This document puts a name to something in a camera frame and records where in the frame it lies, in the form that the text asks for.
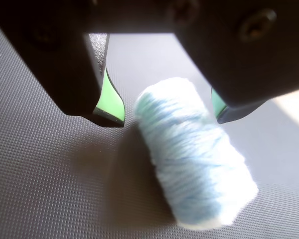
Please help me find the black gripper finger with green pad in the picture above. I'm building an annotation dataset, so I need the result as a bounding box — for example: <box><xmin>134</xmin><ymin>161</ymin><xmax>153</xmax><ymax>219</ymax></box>
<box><xmin>0</xmin><ymin>0</ymin><xmax>126</xmax><ymax>128</ymax></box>
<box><xmin>164</xmin><ymin>0</ymin><xmax>299</xmax><ymax>124</ymax></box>

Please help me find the light blue yarn-wrapped block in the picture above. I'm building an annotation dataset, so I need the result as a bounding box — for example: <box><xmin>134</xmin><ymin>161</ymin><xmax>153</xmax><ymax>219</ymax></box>
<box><xmin>134</xmin><ymin>77</ymin><xmax>259</xmax><ymax>230</ymax></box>

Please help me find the dark grey textured mat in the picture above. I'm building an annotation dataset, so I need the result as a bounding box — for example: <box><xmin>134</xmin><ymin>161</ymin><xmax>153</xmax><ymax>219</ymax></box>
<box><xmin>0</xmin><ymin>12</ymin><xmax>299</xmax><ymax>239</ymax></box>

